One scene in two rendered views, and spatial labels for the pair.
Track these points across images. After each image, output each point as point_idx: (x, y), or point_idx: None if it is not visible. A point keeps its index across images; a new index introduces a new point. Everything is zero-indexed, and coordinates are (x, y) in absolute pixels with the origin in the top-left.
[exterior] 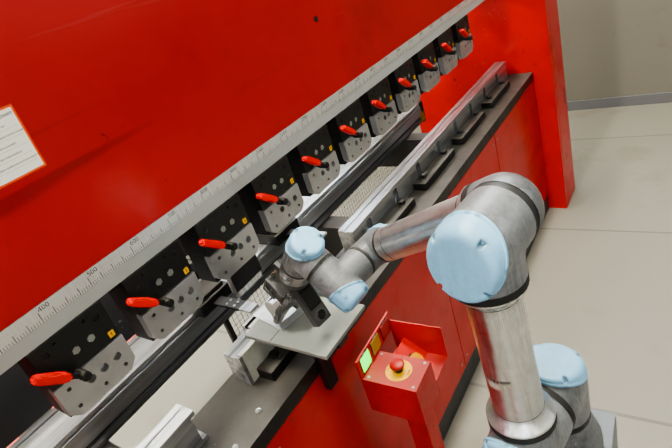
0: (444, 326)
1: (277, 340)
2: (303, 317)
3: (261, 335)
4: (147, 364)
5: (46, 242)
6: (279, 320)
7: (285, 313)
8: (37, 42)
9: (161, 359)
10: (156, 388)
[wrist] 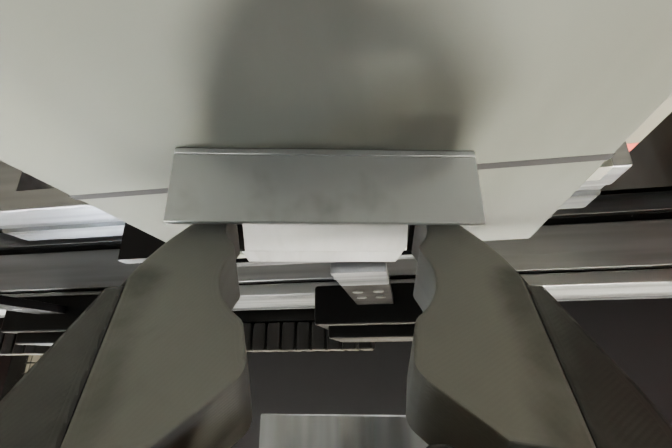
0: None
1: (603, 125)
2: (253, 120)
3: (532, 203)
4: (607, 268)
5: None
6: (510, 278)
7: (461, 334)
8: None
9: (569, 254)
10: (604, 199)
